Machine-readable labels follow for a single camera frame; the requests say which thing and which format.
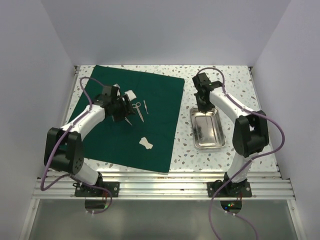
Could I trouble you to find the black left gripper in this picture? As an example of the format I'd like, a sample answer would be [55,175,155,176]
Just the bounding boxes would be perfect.
[111,93,136,122]

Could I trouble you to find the steel surgical scissors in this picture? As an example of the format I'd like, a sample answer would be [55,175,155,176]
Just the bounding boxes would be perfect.
[132,102,145,123]

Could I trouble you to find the steel scalpel handle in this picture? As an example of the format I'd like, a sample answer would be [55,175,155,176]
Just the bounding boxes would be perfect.
[143,100,149,115]

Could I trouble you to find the steel instrument tray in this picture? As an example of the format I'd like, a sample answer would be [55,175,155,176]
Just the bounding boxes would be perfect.
[189,107,226,150]

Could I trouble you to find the white bow-shaped gauze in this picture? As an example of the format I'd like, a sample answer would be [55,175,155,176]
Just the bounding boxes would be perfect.
[139,137,153,150]

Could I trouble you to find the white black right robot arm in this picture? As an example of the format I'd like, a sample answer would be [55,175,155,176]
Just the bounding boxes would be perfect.
[192,72,269,197]

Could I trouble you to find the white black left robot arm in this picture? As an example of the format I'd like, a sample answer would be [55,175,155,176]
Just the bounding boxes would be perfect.
[40,85,136,197]

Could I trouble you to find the green surgical cloth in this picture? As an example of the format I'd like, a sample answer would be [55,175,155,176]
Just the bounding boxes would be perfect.
[78,65,185,173]

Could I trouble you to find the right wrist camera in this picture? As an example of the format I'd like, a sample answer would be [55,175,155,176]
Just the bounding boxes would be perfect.
[192,72,212,89]

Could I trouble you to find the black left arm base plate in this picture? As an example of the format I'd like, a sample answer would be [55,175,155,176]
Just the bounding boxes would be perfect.
[72,181,120,198]

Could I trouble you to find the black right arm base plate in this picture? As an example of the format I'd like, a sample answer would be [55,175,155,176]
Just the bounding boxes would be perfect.
[206,180,253,198]

